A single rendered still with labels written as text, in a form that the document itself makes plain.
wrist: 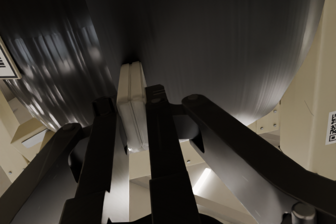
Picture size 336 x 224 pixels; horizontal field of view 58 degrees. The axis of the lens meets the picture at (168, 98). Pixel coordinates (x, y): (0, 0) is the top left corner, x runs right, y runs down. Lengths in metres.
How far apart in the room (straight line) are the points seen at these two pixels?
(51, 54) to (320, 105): 0.46
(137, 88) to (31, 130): 0.87
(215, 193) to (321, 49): 6.72
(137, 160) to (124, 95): 0.72
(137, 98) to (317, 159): 0.53
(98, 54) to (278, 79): 0.16
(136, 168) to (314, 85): 0.55
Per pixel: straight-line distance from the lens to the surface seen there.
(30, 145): 1.05
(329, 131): 0.62
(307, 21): 0.27
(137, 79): 0.18
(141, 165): 0.90
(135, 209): 7.26
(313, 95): 0.56
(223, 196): 7.09
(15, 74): 0.24
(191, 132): 0.15
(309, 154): 0.64
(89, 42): 0.21
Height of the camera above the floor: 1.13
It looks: 32 degrees up
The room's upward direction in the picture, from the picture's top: 168 degrees clockwise
